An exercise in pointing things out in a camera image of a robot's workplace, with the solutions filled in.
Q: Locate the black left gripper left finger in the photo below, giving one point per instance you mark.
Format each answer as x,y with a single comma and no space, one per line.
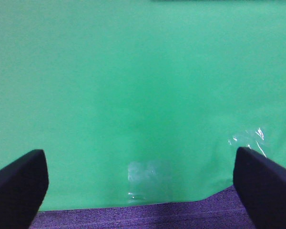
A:
23,186

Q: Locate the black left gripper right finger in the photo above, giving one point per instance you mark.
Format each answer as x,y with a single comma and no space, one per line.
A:
261,187

